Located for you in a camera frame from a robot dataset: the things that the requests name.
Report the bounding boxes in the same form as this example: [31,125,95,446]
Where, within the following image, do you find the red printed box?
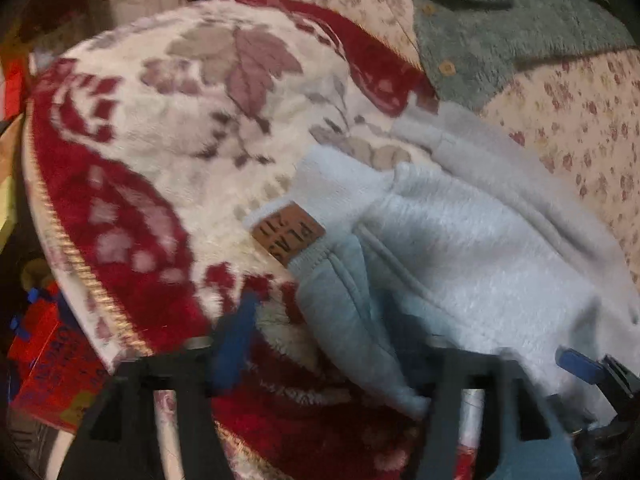
[8,283,108,432]

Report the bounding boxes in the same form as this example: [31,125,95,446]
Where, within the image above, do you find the grey-green fleece cardigan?
[413,0,634,110]

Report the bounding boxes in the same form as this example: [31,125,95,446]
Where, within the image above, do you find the red white floral blanket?
[23,0,438,479]

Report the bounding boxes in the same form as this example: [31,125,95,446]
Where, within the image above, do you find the light grey fleece pants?
[244,102,639,423]

